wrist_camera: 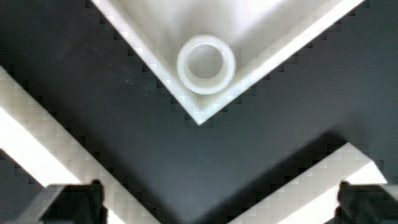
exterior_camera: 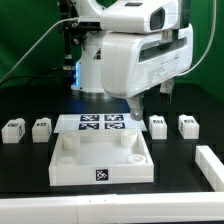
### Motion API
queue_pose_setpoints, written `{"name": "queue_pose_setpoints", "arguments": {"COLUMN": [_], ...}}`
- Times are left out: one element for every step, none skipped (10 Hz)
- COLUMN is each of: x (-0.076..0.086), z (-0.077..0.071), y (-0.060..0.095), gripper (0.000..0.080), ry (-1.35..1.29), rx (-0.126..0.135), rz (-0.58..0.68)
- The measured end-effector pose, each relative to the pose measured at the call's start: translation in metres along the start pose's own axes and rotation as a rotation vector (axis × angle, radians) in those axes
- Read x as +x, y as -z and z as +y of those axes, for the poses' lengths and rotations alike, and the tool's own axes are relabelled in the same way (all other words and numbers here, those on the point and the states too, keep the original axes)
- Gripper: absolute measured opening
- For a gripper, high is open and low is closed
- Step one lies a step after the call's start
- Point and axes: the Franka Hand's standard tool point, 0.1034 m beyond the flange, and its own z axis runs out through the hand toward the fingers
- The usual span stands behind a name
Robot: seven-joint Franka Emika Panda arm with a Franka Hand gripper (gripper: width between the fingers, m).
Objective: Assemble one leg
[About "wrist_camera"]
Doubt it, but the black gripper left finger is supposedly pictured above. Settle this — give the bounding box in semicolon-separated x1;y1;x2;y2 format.
19;180;108;224

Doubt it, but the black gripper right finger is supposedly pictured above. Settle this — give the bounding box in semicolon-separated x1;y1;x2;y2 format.
333;181;398;224

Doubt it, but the white L-shaped obstacle fence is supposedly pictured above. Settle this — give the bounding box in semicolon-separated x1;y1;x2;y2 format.
0;67;386;224

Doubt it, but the white square tabletop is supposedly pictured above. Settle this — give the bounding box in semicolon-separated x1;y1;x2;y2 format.
90;0;363;123

